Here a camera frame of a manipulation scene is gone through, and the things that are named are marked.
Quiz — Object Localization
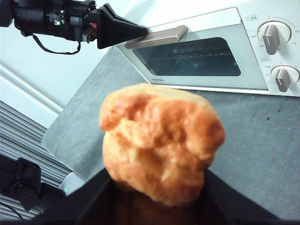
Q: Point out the metal wire oven rack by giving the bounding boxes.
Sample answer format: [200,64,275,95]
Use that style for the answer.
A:
[161,50,236,61]

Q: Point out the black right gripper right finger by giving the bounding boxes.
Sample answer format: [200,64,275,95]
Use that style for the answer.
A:
[203,169,282,225]

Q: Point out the cream brown temperature knob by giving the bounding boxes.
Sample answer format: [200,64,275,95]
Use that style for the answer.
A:
[257,20,293,56]

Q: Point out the thin black cable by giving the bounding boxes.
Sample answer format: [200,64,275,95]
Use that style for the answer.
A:
[22,32,82,55]

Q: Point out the cream Toshiba toaster oven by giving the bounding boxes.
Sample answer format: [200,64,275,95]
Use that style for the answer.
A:
[116,7,300,97]

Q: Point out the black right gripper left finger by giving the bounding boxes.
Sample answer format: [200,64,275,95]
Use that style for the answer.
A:
[37,170,113,225]

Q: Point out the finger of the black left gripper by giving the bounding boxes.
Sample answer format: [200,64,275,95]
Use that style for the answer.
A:
[102,2,146,28]
[97,7,151,50]

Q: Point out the grey ribbed panel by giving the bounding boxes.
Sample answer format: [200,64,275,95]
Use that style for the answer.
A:
[0,100,73,216]

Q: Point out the cream brown timer knob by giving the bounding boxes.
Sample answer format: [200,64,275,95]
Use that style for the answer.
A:
[270,65,300,92]

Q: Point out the golden brown bread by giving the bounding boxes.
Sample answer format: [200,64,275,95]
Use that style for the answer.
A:
[98,83,226,207]

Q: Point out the oven door with brown handle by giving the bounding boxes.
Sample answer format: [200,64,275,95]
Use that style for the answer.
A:
[116,10,270,91]

